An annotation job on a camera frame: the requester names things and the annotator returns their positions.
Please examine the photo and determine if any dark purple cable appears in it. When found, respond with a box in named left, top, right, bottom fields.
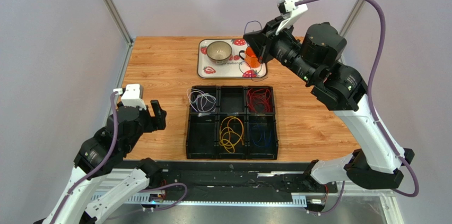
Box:
left=237, top=20, right=265, bottom=79

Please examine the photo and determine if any red cable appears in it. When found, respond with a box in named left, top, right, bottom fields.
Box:
left=246, top=87, right=273, bottom=114

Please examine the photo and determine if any yellow cable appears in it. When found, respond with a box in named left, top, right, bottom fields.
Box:
left=219, top=115, right=246, bottom=153

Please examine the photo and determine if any blue cable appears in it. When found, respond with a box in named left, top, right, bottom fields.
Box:
left=250, top=119, right=273, bottom=147

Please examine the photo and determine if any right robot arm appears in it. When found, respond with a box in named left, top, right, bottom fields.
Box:
left=244, top=18, right=414, bottom=190

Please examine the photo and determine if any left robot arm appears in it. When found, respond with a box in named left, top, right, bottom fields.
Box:
left=38, top=100, right=167, bottom=223

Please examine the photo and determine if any orange mug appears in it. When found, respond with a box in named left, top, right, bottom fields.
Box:
left=239, top=46, right=261, bottom=68

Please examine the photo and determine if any strawberry pattern tray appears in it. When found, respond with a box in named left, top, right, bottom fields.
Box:
left=197, top=39, right=268, bottom=79

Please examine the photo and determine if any grey ceramic bowl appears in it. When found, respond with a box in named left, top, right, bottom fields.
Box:
left=206, top=41, right=232, bottom=65

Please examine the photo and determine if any black six-compartment organizer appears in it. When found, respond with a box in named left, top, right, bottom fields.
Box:
left=185, top=85, right=279, bottom=160

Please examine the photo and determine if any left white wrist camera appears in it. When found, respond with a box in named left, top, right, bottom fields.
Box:
left=113, top=84, right=147, bottom=110

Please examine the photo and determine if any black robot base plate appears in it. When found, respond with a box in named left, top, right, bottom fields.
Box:
left=148, top=161, right=340, bottom=203

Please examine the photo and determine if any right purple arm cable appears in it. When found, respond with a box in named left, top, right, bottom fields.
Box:
left=297, top=0, right=420, bottom=216

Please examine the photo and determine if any aluminium frame rail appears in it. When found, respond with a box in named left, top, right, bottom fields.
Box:
left=63, top=167, right=405, bottom=224

